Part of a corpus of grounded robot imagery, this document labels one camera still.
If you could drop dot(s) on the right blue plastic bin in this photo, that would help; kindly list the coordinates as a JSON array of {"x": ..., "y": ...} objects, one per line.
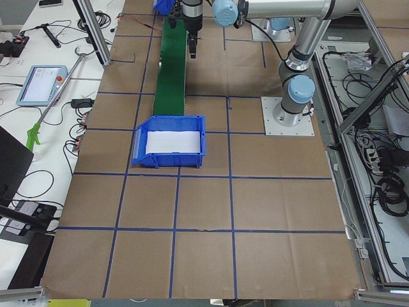
[{"x": 163, "y": 6}]

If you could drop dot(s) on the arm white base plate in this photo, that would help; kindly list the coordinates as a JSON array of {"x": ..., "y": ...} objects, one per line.
[{"x": 279, "y": 123}]

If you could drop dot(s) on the white foam pad left bin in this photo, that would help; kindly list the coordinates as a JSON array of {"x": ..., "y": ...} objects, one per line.
[{"x": 165, "y": 142}]

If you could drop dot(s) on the left blue plastic bin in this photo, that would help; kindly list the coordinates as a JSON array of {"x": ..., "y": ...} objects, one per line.
[{"x": 169, "y": 123}]

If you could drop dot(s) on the blue plastic bin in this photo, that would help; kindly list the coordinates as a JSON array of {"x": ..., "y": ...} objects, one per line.
[
  {"x": 163, "y": 6},
  {"x": 169, "y": 123}
]

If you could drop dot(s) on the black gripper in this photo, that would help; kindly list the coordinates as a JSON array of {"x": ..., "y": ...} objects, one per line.
[{"x": 192, "y": 27}]

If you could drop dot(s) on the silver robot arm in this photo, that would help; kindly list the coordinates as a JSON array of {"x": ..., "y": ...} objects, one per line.
[
  {"x": 298, "y": 88},
  {"x": 192, "y": 13}
]

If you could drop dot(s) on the teach pendant tablet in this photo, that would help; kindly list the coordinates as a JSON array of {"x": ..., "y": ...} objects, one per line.
[{"x": 41, "y": 83}]

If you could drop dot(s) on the aluminium frame post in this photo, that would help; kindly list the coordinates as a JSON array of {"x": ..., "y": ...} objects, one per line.
[{"x": 88, "y": 18}]

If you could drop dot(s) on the green handled reacher grabber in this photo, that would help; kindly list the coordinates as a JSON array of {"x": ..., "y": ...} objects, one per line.
[{"x": 32, "y": 134}]

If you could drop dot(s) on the green conveyor belt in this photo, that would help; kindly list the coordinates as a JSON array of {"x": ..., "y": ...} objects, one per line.
[{"x": 170, "y": 90}]

